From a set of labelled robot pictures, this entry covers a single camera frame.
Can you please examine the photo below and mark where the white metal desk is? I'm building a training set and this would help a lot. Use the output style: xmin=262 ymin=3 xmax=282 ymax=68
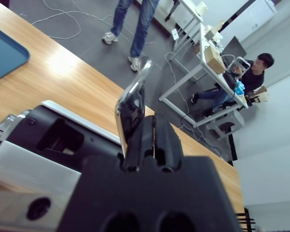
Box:
xmin=159 ymin=23 xmax=249 ymax=128

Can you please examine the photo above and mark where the blue plastic tray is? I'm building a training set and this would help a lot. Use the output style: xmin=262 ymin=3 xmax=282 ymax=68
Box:
xmin=0 ymin=23 xmax=30 ymax=86

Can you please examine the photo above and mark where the grey plastic stool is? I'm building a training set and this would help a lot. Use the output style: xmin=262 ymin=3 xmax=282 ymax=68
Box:
xmin=206 ymin=110 xmax=245 ymax=140

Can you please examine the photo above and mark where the white coffee machine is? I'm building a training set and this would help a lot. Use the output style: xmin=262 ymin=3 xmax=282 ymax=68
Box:
xmin=0 ymin=100 xmax=126 ymax=195

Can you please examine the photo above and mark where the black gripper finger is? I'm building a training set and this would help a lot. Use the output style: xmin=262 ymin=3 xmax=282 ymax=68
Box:
xmin=155 ymin=115 xmax=185 ymax=174
xmin=123 ymin=115 xmax=157 ymax=173

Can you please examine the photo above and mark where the white floor cable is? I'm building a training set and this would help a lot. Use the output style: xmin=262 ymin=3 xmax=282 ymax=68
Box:
xmin=31 ymin=0 xmax=165 ymax=73

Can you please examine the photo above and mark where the silver machine lever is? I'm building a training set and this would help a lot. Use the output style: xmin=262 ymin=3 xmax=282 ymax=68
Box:
xmin=114 ymin=56 xmax=153 ymax=155

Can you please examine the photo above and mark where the small cardboard box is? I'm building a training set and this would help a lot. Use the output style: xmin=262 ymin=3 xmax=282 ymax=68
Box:
xmin=204 ymin=45 xmax=227 ymax=75

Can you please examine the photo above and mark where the black barred frame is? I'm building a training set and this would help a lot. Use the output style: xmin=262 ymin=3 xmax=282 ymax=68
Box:
xmin=234 ymin=207 xmax=257 ymax=232

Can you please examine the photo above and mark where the seated person in black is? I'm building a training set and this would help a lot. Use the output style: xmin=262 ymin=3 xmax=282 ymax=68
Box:
xmin=190 ymin=53 xmax=275 ymax=118

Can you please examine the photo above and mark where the standing person in jeans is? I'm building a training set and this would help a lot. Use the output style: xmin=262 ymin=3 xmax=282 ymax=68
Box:
xmin=101 ymin=0 xmax=160 ymax=73

